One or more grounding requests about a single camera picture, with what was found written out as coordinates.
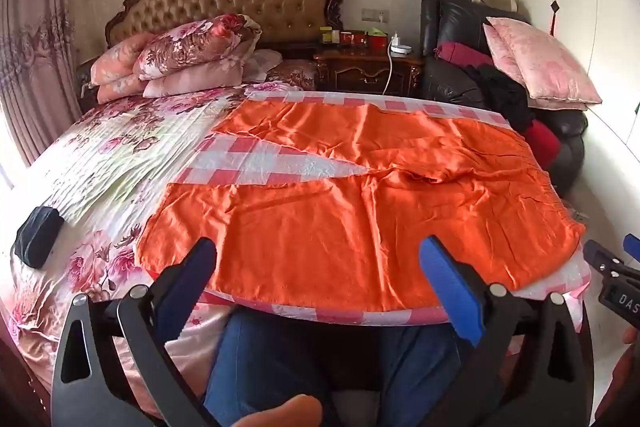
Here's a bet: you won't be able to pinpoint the white charger cable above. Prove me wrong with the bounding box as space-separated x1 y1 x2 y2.
382 32 402 96

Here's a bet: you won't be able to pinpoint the carved wooden nightstand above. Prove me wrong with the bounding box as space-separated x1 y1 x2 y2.
313 43 426 98

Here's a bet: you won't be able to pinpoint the black leather armchair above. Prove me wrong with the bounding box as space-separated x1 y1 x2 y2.
419 0 589 196

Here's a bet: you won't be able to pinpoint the floral bedspread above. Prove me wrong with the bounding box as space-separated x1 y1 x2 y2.
7 82 301 418

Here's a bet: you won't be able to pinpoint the person's bare foot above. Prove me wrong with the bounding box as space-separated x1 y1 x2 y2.
227 394 324 427

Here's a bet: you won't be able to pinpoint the black pouch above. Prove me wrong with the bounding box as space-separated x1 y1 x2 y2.
14 205 65 270

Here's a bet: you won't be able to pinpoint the dark floral pillow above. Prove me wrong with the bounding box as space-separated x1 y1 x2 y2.
265 59 321 92

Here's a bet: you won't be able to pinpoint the maroon cloth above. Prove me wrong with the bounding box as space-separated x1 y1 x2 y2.
434 41 494 68

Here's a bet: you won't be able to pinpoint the pink patterned curtain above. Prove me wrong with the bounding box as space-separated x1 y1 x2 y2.
0 0 83 168

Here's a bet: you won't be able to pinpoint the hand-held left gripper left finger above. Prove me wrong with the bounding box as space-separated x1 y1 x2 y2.
50 237 221 427

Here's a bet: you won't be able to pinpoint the plain pink pillow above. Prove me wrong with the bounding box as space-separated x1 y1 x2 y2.
142 56 251 98

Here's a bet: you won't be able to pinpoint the red cloth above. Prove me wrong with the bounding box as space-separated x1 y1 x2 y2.
522 118 562 156

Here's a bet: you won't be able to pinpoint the person's right hand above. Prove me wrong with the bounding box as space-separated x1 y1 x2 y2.
599 326 640 426

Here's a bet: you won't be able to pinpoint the orange pants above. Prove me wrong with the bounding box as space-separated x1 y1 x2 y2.
135 99 587 314

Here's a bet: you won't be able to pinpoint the large pink satin pillow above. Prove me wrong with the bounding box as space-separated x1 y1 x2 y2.
482 17 603 112

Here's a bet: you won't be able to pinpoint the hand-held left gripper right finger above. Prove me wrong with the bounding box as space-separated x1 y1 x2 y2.
419 234 596 427

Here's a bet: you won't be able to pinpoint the white wardrobe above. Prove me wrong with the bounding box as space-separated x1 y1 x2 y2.
515 0 640 190

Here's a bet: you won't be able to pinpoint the pale small pillow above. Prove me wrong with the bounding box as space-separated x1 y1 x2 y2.
242 49 284 82

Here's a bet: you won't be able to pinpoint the black clothes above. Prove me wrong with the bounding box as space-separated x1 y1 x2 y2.
462 63 537 134

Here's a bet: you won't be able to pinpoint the pink white checkered sheet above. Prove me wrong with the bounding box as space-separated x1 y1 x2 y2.
172 89 593 325

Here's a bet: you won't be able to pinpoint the red hanging knot ornament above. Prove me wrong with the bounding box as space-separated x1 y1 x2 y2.
547 0 562 38

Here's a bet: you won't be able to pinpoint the pink patterned pillow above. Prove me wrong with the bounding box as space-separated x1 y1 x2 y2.
90 32 156 86
96 74 151 104

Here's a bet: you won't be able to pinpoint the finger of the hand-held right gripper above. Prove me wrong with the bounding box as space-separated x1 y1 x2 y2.
582 239 640 289
622 233 640 265

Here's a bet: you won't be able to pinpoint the person's legs in blue jeans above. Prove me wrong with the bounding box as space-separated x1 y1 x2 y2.
204 307 462 427

